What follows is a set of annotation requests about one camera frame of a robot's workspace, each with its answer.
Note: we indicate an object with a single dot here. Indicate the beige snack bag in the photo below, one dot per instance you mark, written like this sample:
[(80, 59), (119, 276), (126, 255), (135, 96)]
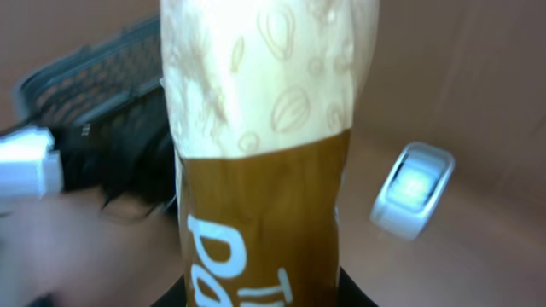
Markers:
[(261, 97)]

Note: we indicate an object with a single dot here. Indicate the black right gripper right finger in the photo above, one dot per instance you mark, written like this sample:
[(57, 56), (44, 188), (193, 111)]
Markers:
[(350, 294)]

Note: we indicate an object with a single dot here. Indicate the grey plastic basket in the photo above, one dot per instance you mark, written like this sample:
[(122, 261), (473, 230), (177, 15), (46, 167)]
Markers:
[(75, 86)]

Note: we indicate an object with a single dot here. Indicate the white barcode scanner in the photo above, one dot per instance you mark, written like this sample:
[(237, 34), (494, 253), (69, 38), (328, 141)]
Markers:
[(412, 189)]

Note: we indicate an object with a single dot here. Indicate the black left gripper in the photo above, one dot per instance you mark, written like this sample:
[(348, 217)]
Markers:
[(128, 150)]

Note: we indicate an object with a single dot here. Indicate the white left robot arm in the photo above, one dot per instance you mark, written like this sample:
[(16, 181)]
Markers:
[(29, 164)]

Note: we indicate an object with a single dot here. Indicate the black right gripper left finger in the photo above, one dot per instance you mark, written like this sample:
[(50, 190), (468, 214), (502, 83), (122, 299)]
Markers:
[(175, 297)]

